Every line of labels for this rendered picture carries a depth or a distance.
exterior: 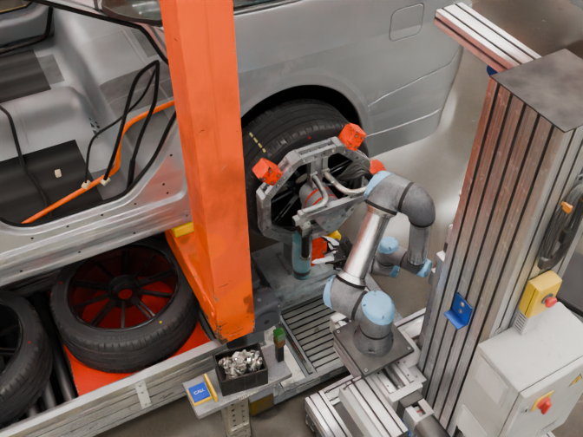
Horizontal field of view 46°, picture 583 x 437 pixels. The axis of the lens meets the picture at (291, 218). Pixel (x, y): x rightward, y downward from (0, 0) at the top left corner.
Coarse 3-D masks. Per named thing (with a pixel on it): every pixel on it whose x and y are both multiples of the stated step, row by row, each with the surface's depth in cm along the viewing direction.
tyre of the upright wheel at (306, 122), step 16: (272, 112) 294; (288, 112) 293; (304, 112) 293; (320, 112) 295; (336, 112) 306; (256, 128) 292; (272, 128) 288; (288, 128) 286; (304, 128) 285; (320, 128) 287; (336, 128) 291; (256, 144) 289; (272, 144) 284; (288, 144) 284; (304, 144) 288; (256, 160) 286; (272, 160) 286; (256, 176) 287; (256, 208) 301; (256, 224) 308
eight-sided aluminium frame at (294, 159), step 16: (320, 144) 287; (336, 144) 287; (288, 160) 282; (304, 160) 284; (368, 160) 302; (288, 176) 284; (256, 192) 290; (272, 192) 287; (352, 208) 321; (288, 240) 313
